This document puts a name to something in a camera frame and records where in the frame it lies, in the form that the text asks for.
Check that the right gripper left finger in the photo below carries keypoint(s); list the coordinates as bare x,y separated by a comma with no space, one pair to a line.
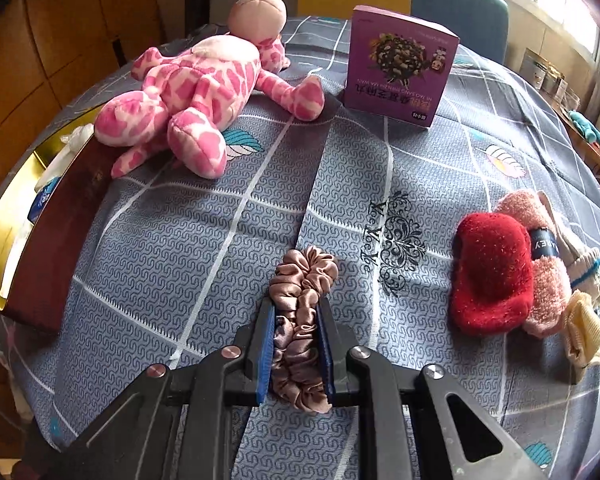
260,352

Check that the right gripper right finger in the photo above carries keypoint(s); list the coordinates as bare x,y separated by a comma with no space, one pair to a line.
333,355

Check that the mauve satin scrunchie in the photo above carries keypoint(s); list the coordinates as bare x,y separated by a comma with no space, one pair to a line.
302,279

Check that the red fuzzy sock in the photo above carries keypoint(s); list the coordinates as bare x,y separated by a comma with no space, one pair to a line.
492,280

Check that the pink fuzzy sock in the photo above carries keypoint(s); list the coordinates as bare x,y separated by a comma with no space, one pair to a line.
551,285

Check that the cream cloth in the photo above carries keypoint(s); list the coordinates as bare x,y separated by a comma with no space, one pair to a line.
581,334

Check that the white knit gloves blue band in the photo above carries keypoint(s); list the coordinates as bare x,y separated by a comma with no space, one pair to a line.
582,262

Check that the clear plastic bag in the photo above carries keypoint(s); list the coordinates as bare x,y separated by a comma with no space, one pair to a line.
73,143

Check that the blue Tempo tissue pack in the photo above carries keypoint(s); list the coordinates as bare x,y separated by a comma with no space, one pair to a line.
41,198

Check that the grey patterned bedspread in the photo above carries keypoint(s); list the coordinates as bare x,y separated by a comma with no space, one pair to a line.
173,264

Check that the gold storage box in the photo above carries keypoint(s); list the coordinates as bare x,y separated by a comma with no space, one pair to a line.
37,259

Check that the pink giraffe plush toy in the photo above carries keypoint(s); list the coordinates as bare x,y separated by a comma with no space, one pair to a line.
187,101

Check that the purple cardboard box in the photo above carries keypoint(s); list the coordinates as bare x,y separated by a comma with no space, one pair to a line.
398,65

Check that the teal toy on sideboard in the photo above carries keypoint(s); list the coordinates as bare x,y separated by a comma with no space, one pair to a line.
587,129

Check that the metal tins on sideboard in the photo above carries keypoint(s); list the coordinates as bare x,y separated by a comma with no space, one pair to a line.
545,77

